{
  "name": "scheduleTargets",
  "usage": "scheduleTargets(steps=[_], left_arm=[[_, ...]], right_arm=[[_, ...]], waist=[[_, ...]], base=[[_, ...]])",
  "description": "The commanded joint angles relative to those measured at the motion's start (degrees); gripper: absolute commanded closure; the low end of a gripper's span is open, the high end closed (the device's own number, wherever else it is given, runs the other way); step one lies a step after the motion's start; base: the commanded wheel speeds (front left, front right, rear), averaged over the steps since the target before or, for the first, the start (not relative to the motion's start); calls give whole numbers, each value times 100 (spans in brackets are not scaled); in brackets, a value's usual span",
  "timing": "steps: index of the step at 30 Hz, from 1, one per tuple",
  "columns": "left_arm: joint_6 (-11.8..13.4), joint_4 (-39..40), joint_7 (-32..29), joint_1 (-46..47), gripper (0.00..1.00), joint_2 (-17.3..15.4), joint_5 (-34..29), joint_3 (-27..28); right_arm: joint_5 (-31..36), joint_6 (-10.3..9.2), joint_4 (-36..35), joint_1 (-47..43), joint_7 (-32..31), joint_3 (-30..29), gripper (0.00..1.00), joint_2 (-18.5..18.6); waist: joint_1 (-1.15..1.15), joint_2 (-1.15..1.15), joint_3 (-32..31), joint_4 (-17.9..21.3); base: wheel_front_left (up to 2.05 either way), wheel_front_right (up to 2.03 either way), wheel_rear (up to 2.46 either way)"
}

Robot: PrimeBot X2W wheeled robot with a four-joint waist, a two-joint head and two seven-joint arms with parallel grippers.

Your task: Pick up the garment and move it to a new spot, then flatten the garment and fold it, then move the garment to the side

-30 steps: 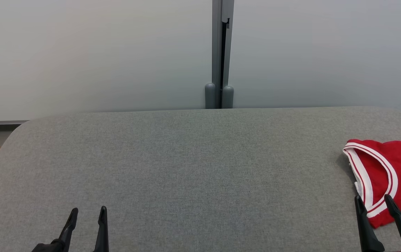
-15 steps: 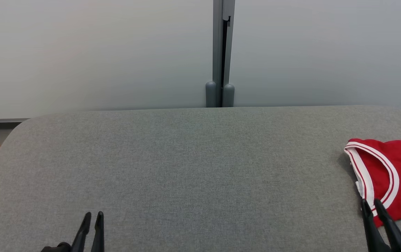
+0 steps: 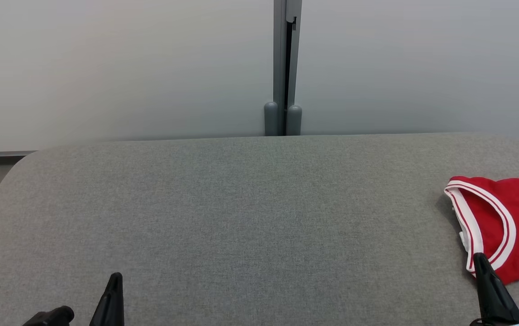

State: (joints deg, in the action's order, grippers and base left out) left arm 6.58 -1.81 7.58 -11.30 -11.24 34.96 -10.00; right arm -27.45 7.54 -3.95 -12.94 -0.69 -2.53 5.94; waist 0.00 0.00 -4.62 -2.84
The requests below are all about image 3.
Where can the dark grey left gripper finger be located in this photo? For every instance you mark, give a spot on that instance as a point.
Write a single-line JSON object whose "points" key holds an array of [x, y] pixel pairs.
{"points": [[119, 312], [103, 312]]}

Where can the grey partition post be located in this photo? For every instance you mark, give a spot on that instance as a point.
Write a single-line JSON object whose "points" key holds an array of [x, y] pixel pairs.
{"points": [[279, 54]]}

